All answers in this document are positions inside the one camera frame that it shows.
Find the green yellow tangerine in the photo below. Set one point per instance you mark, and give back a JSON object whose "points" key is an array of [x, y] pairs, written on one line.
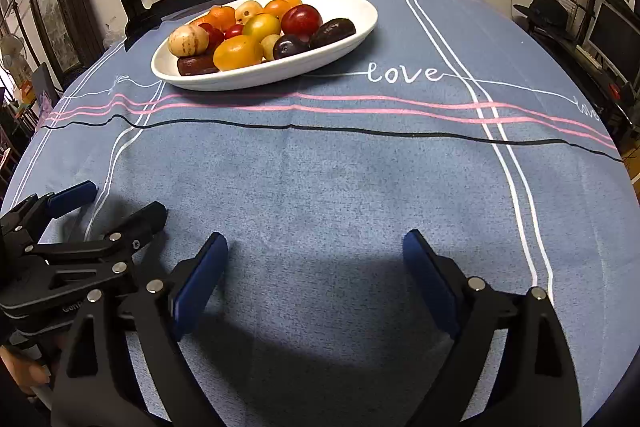
{"points": [[261, 27]]}

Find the black computer monitor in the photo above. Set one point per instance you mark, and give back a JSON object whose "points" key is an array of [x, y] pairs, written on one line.
{"points": [[617, 39]]}

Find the person's left hand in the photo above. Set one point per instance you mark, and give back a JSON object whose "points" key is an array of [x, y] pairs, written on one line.
{"points": [[27, 372]]}

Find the dark maroon fruit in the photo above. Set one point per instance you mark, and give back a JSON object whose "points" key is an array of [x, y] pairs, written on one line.
{"points": [[196, 65]]}

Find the blue striped tablecloth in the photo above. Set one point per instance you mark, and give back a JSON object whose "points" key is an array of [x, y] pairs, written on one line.
{"points": [[350, 182]]}

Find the dark purple plum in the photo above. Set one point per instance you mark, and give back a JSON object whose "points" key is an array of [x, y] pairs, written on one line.
{"points": [[290, 47]]}

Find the beige striped pepino melon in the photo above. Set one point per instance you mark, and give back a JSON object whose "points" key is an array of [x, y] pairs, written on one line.
{"points": [[187, 41]]}

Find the small yellow fruit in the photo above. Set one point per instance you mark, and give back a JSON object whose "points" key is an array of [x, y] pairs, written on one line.
{"points": [[270, 48]]}

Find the large red plum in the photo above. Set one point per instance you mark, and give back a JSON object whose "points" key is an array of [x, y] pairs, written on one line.
{"points": [[301, 19]]}

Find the dark purple passion fruit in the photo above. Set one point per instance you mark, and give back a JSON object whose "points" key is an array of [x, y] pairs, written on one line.
{"points": [[332, 32]]}

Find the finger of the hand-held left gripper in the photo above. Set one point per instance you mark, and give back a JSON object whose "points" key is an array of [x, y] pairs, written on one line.
{"points": [[147, 217], [75, 197]]}

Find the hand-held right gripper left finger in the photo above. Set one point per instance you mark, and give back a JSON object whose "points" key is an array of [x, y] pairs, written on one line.
{"points": [[197, 287]]}

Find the large orange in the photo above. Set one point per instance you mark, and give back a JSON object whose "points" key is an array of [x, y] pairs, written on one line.
{"points": [[221, 18]]}

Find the yellow orange tangerine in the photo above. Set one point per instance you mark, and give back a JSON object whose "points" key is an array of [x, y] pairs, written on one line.
{"points": [[239, 53]]}

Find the beige round fruit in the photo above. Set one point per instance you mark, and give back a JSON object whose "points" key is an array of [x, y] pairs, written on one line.
{"points": [[248, 12]]}

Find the white fan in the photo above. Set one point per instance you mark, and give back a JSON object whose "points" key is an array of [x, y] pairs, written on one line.
{"points": [[11, 54]]}

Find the small red object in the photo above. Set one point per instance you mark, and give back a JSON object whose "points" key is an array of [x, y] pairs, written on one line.
{"points": [[614, 91]]}

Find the small red cherry tomato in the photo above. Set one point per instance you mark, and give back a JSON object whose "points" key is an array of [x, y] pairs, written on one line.
{"points": [[234, 32]]}

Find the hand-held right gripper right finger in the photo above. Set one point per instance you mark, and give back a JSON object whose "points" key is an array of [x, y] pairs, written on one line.
{"points": [[432, 282]]}

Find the white oval plate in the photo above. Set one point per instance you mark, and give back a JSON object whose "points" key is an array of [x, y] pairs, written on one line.
{"points": [[345, 9]]}

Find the black hat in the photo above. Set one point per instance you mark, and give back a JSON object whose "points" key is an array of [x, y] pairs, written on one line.
{"points": [[545, 9]]}

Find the black equipment rack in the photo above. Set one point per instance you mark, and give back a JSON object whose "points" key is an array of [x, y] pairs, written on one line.
{"points": [[590, 72]]}

